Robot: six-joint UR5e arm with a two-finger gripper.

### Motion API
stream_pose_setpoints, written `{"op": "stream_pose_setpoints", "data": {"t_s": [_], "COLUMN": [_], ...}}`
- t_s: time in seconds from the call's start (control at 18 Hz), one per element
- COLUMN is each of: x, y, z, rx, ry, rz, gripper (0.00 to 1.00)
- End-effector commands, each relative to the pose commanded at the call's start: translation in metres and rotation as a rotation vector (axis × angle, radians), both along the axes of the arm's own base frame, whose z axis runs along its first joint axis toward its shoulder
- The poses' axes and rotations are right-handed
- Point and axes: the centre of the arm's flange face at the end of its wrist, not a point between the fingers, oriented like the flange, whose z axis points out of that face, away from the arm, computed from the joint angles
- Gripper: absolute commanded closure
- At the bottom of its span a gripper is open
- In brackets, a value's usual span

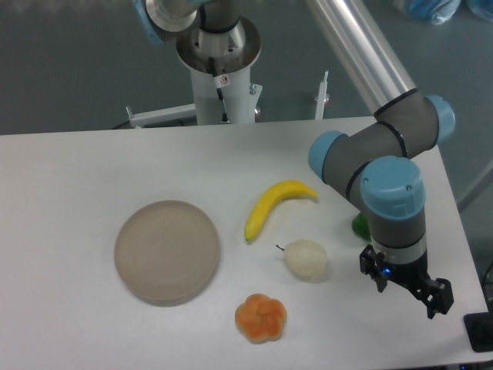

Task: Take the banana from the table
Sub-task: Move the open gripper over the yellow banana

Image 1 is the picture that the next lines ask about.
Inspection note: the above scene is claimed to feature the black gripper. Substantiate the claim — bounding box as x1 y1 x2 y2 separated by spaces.
359 246 454 319

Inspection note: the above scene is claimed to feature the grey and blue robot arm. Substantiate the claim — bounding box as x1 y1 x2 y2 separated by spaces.
134 1 455 317

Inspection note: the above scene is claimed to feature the yellow banana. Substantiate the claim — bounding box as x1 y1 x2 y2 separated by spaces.
243 180 318 242

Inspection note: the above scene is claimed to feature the green leafy vegetable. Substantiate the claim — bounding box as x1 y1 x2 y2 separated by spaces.
351 212 371 242

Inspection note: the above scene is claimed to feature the black device at table edge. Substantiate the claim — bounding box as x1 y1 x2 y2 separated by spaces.
463 312 492 353

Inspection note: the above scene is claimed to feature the white pear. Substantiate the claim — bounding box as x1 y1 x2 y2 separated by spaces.
276 239 328 281

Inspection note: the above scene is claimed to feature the orange knotted bread roll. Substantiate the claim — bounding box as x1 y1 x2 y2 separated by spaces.
234 294 287 344

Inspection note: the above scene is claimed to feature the beige round plate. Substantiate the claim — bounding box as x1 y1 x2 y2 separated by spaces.
113 200 220 306

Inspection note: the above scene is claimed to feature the blue plastic bag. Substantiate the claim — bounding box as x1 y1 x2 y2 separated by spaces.
401 0 461 25

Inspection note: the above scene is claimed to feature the white right support bracket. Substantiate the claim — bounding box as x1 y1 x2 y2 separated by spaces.
314 70 330 120

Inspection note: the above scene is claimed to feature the white support bracket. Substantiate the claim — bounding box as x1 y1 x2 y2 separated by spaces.
314 70 330 120
126 103 196 128

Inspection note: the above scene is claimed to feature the black cable on pedestal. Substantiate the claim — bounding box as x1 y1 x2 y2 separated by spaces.
207 56 231 124

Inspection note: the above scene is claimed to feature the white left support bracket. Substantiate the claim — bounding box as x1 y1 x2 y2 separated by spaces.
126 103 196 128

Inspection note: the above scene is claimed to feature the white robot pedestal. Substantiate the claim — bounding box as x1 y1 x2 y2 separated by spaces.
176 16 263 125

